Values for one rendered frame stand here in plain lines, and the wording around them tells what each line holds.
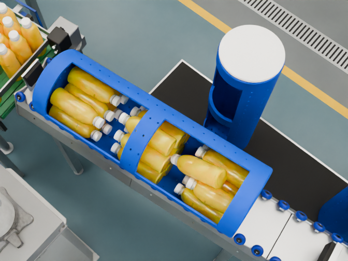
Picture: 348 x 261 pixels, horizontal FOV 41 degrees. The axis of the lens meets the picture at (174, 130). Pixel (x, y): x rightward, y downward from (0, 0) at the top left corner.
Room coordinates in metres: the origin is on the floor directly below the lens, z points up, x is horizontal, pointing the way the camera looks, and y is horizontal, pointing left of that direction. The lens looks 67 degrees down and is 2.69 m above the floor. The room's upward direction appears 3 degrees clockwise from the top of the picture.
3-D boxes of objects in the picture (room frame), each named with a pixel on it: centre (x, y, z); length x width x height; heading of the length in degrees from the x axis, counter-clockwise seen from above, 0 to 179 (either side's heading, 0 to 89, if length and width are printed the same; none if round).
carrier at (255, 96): (1.06, -0.31, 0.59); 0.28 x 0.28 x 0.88
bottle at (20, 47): (1.04, 0.66, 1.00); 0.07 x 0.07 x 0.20
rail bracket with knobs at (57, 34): (1.12, 0.52, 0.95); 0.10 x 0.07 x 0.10; 149
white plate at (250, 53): (1.06, -0.31, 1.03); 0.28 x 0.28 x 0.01
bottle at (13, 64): (0.97, 0.70, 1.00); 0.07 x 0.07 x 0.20
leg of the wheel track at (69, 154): (0.83, 0.56, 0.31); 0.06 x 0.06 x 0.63; 59
